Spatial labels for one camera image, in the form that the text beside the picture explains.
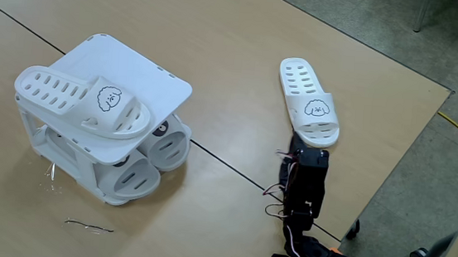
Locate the grey bear slipper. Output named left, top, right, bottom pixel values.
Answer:
left=92, top=149, right=164, bottom=203
left=136, top=114, right=194, bottom=175

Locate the clear tape piece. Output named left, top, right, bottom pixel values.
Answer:
left=41, top=161, right=65, bottom=195

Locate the white poodle slipper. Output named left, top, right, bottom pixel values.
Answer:
left=272, top=56, right=346, bottom=151
left=9, top=63, right=156, bottom=143

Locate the metal chair leg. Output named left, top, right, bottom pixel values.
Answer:
left=411, top=0, right=433, bottom=35

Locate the grey table leg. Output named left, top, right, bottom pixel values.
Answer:
left=425, top=230, right=457, bottom=257

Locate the white two-shelf shoe rack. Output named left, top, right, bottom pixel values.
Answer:
left=5, top=26, right=200, bottom=213

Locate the clear tape strip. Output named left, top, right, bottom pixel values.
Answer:
left=62, top=217, right=116, bottom=236

